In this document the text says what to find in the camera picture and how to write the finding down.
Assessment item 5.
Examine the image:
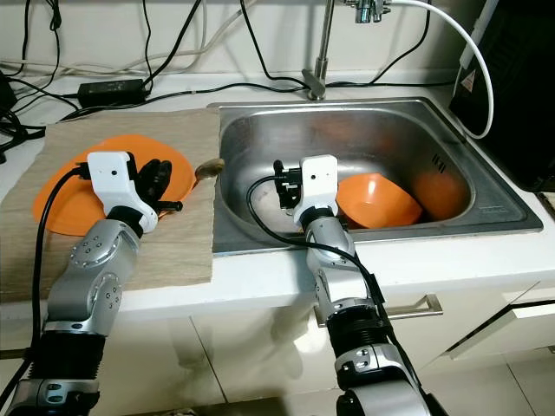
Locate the steel spoon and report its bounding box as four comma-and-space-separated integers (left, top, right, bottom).
194, 158, 225, 182

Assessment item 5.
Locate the orange plate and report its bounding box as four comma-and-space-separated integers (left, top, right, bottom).
31, 136, 197, 237

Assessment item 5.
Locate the beige kitchen base cabinet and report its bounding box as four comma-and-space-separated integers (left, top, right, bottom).
0, 282, 555, 416

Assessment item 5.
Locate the beige woven placemat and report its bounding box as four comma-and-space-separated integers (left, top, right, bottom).
0, 107, 223, 303

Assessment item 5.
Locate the black power adapter brick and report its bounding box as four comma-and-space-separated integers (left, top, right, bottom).
75, 78, 149, 108

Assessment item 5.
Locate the chrome faucet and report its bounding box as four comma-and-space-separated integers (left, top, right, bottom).
302, 0, 400, 101

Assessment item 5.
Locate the stainless steel sink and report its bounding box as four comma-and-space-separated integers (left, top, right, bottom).
206, 96, 549, 256

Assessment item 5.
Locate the grey plastic tube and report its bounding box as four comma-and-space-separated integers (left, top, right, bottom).
458, 0, 500, 67

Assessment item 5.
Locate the black appliance with warning label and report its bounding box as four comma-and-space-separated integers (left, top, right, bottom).
449, 0, 555, 193

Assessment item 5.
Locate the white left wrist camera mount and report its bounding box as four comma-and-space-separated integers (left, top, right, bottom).
86, 151, 162, 235

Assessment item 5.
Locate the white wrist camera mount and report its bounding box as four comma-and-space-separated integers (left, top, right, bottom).
298, 155, 342, 231
86, 151, 162, 235

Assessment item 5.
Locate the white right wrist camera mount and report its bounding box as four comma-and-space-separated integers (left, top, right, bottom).
298, 155, 342, 231

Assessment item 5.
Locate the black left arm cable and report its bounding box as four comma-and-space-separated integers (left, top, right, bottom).
4, 165, 92, 416

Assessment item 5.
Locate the white hose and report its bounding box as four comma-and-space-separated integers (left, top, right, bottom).
395, 0, 496, 140

